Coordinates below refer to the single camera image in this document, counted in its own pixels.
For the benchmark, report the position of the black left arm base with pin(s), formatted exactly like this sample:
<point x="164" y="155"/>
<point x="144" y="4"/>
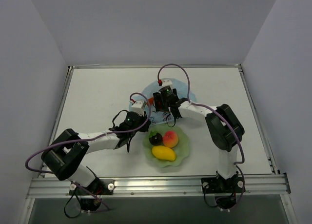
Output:
<point x="89" y="198"/>

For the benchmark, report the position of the red green fake fruit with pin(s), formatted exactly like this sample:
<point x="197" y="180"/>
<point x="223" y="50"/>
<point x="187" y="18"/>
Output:
<point x="155" y="138"/>

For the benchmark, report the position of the aluminium table frame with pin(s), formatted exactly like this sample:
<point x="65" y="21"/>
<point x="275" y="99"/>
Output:
<point x="266" y="196"/>

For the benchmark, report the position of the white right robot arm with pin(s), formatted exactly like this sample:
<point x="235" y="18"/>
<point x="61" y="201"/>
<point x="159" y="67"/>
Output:
<point x="224" y="127"/>

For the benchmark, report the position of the green scalloped glass bowl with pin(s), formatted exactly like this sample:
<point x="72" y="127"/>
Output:
<point x="182" y="150"/>

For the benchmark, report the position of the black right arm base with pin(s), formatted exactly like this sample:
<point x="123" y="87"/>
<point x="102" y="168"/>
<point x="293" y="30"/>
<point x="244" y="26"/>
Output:
<point x="221" y="193"/>

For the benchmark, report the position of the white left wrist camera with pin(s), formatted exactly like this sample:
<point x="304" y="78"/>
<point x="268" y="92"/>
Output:
<point x="138" y="107"/>

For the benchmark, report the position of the orange fake fruit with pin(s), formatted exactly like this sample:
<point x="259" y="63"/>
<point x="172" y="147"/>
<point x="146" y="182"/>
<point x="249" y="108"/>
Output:
<point x="170" y="139"/>

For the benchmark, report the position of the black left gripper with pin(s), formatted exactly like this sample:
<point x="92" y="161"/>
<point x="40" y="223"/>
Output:
<point x="145" y="123"/>

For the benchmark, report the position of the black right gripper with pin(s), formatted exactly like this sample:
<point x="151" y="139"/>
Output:
<point x="164" y="106"/>

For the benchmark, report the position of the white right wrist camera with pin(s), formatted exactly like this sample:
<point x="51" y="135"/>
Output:
<point x="164" y="82"/>

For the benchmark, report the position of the blue printed plastic bag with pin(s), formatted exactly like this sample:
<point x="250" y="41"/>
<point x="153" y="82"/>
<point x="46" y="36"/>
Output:
<point x="159" y="117"/>

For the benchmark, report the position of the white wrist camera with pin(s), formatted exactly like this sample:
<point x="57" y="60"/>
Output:
<point x="138" y="107"/>
<point x="164" y="82"/>

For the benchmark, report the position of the yellow fake fruit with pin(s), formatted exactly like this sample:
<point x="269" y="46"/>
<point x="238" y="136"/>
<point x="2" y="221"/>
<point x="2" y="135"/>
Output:
<point x="163" y="153"/>

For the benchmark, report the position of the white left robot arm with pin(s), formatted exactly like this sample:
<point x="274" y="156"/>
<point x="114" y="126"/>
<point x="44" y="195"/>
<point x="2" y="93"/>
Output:
<point x="64" y="160"/>

